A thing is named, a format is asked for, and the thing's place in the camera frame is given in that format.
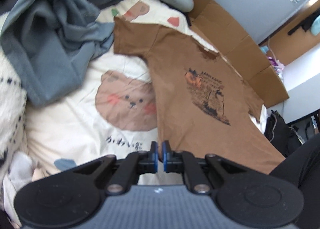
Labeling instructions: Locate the brown printed t-shirt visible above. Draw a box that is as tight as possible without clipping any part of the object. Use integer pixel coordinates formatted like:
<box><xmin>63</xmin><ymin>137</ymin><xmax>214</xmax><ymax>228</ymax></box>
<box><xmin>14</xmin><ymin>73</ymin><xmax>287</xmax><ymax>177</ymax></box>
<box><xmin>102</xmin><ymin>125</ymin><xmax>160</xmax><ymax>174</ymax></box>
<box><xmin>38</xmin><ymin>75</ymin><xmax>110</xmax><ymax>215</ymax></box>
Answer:
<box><xmin>114</xmin><ymin>18</ymin><xmax>284</xmax><ymax>174</ymax></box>

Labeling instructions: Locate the cream bear print bedsheet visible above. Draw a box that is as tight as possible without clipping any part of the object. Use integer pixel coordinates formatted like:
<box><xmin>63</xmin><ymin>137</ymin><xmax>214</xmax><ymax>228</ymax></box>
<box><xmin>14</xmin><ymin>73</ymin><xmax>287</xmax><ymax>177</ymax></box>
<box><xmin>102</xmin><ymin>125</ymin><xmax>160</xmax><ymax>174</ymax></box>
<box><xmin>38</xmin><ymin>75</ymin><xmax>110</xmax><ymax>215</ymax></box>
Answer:
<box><xmin>26</xmin><ymin>0</ymin><xmax>228</xmax><ymax>179</ymax></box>

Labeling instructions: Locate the black folded garment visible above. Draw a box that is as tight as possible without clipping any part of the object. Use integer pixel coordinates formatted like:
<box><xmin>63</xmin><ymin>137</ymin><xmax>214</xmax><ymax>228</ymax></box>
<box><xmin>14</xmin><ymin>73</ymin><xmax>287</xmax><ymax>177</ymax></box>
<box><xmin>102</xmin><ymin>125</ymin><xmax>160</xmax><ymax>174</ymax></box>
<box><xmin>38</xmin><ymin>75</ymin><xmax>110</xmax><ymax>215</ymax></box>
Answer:
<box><xmin>264</xmin><ymin>110</ymin><xmax>303</xmax><ymax>158</ymax></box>

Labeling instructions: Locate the black trouser leg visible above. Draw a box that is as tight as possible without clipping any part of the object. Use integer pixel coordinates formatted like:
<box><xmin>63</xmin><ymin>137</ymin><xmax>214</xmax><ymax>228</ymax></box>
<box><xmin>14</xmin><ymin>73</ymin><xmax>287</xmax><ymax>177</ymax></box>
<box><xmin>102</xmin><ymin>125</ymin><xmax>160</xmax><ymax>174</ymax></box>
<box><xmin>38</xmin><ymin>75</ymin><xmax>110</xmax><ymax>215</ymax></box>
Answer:
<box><xmin>270</xmin><ymin>134</ymin><xmax>320</xmax><ymax>229</ymax></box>

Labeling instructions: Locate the white pink cloth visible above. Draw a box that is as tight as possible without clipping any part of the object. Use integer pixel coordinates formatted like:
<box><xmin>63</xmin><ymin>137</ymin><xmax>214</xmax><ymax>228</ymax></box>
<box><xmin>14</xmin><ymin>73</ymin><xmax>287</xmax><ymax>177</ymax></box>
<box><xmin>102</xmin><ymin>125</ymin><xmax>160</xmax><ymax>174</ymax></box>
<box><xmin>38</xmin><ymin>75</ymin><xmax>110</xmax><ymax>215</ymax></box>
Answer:
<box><xmin>3</xmin><ymin>151</ymin><xmax>36</xmax><ymax>195</ymax></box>

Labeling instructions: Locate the purple white plastic bag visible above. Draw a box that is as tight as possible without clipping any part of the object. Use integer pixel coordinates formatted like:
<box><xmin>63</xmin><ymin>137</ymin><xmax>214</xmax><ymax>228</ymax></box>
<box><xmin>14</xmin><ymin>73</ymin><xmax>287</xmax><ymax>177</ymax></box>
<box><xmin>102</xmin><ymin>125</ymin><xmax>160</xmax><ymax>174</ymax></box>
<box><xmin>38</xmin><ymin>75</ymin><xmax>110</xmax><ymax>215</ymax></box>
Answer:
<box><xmin>267</xmin><ymin>57</ymin><xmax>285</xmax><ymax>78</ymax></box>

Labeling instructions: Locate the detergent bottle blue cap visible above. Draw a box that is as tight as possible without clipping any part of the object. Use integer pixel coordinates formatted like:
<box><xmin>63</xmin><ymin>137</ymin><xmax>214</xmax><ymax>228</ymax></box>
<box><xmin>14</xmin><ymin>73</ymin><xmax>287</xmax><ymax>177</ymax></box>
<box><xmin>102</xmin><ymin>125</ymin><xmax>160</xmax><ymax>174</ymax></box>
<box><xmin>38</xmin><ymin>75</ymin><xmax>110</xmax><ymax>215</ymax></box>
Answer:
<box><xmin>260</xmin><ymin>45</ymin><xmax>269</xmax><ymax>54</ymax></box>

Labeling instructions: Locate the brown cardboard sheet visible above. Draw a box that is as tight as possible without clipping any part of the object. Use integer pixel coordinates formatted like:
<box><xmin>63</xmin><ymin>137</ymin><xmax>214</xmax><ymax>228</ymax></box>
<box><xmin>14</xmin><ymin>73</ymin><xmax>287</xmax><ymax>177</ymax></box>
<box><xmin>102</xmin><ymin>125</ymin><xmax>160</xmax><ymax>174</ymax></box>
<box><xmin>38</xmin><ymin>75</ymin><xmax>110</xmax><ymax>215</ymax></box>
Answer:
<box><xmin>188</xmin><ymin>0</ymin><xmax>289</xmax><ymax>107</ymax></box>

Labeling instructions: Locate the white fluffy dotted blanket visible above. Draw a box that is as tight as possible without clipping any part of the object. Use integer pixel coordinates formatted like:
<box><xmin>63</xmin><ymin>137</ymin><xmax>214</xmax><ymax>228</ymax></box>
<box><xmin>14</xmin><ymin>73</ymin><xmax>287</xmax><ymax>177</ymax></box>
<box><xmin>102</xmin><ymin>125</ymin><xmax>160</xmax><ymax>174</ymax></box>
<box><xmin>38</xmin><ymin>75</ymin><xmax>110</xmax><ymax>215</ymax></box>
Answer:
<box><xmin>1</xmin><ymin>50</ymin><xmax>27</xmax><ymax>177</ymax></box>

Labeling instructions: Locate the grey denim garment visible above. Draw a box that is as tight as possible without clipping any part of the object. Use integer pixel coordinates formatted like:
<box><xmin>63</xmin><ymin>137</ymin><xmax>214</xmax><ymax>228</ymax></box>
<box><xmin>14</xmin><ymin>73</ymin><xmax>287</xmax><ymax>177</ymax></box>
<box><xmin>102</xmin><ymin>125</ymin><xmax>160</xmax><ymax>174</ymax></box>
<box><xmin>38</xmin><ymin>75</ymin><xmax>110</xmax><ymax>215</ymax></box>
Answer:
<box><xmin>1</xmin><ymin>0</ymin><xmax>114</xmax><ymax>107</ymax></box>

